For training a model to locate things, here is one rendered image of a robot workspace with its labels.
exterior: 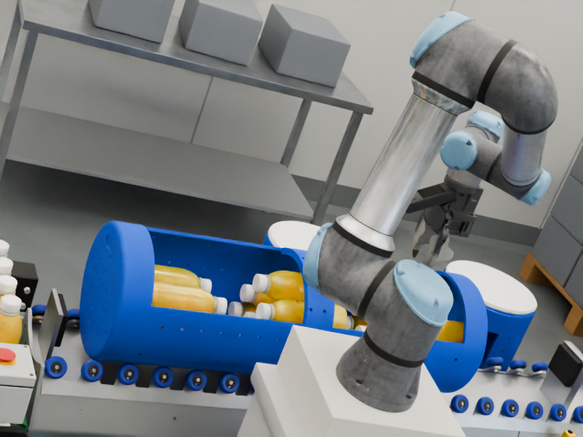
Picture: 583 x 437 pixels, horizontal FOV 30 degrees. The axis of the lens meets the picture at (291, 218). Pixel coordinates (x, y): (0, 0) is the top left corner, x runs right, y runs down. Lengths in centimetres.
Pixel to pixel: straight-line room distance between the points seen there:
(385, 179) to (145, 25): 299
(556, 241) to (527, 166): 413
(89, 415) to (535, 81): 110
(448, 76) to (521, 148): 24
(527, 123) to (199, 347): 81
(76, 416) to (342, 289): 67
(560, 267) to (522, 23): 136
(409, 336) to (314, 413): 21
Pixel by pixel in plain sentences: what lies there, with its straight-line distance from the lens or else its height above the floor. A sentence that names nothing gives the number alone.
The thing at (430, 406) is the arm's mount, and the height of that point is 123.
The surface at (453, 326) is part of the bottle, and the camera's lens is 251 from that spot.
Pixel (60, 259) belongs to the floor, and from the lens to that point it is 465.
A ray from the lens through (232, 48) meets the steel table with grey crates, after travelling 482.
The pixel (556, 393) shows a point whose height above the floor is 96.
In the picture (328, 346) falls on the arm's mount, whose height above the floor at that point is 124.
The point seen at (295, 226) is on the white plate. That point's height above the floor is 104.
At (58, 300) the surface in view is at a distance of 223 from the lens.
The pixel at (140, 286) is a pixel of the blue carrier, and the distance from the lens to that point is 210.
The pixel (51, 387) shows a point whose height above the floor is 92.
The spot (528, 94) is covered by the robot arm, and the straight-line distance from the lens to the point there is 179.
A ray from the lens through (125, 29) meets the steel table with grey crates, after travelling 472.
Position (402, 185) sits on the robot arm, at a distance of 183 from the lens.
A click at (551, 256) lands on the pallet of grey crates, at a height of 23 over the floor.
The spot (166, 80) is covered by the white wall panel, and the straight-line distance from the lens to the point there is 563.
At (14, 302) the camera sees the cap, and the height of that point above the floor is 110.
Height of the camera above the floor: 216
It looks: 22 degrees down
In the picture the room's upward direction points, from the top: 21 degrees clockwise
